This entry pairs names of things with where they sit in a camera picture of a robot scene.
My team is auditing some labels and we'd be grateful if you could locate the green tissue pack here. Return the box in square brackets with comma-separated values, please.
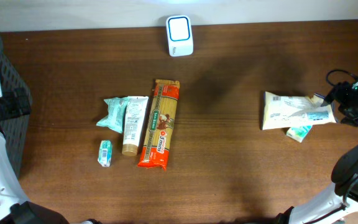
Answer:
[286, 126, 312, 143]

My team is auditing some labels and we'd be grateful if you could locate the cream yellow snack bag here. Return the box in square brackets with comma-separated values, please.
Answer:
[261, 91, 336, 130]

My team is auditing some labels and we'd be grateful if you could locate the orange spaghetti packet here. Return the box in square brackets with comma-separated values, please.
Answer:
[138, 79, 180, 169]

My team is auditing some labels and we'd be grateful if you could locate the white cream tube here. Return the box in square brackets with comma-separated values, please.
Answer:
[122, 96, 149, 156]

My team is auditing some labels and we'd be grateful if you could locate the teal wipes packet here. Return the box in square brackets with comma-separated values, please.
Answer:
[96, 97, 129, 134]

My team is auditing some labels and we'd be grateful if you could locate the small teal gum box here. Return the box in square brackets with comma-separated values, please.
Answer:
[98, 140, 112, 167]

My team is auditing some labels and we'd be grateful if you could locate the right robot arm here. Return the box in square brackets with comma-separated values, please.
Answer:
[274, 76, 358, 224]

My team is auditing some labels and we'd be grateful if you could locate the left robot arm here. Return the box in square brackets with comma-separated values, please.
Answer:
[0, 88, 68, 224]

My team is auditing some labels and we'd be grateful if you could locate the white barcode scanner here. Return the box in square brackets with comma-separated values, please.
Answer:
[165, 15, 194, 57]

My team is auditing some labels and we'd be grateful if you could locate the dark grey plastic basket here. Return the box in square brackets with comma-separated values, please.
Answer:
[0, 36, 32, 176]

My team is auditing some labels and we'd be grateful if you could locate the right black camera cable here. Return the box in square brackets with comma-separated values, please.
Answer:
[325, 68, 358, 88]

